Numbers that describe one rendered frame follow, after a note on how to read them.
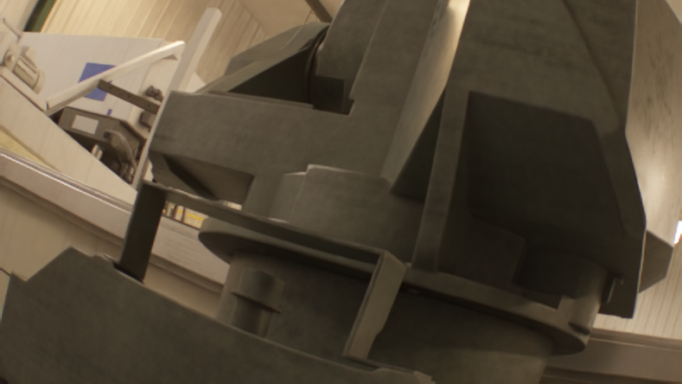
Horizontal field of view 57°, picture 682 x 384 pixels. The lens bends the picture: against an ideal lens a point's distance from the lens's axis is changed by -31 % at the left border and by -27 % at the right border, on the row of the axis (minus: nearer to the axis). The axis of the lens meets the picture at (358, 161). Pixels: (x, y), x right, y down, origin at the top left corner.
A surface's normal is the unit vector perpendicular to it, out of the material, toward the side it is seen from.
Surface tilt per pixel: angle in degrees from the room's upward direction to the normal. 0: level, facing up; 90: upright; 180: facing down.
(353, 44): 99
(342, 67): 110
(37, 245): 90
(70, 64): 90
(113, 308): 90
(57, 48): 90
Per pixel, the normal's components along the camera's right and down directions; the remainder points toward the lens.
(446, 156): -0.44, -0.07
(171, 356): -0.35, -0.38
